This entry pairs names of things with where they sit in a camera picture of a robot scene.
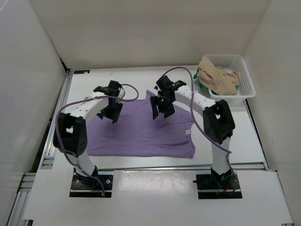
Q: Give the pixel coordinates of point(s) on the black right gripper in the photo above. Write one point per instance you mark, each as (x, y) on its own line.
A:
(168, 111)

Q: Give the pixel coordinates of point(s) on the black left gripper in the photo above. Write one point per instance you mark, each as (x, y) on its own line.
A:
(113, 115)

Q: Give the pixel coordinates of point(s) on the purple t-shirt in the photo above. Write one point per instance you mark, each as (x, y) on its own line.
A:
(137, 134)

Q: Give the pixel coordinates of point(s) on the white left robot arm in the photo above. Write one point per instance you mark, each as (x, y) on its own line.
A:
(71, 128)

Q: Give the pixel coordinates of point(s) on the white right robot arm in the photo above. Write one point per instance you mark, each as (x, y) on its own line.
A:
(218, 123)

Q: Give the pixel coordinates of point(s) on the green t-shirt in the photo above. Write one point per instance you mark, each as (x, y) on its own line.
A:
(200, 75)

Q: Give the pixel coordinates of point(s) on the small blue label sticker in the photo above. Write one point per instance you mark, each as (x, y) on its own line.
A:
(81, 72)

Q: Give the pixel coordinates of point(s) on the beige t-shirt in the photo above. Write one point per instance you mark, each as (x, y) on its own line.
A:
(219, 80)

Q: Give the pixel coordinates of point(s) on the white plastic basket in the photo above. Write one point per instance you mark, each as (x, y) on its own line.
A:
(232, 62)

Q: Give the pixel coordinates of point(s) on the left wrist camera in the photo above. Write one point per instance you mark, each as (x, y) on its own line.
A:
(113, 89)

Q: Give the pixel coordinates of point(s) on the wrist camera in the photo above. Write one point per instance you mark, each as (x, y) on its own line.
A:
(165, 84)
(113, 89)

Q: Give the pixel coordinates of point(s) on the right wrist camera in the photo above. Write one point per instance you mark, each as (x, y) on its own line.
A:
(165, 84)

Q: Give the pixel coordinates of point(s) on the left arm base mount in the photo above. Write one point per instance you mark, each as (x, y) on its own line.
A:
(85, 187)

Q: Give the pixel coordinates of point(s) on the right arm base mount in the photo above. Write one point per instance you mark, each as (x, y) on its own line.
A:
(210, 189)

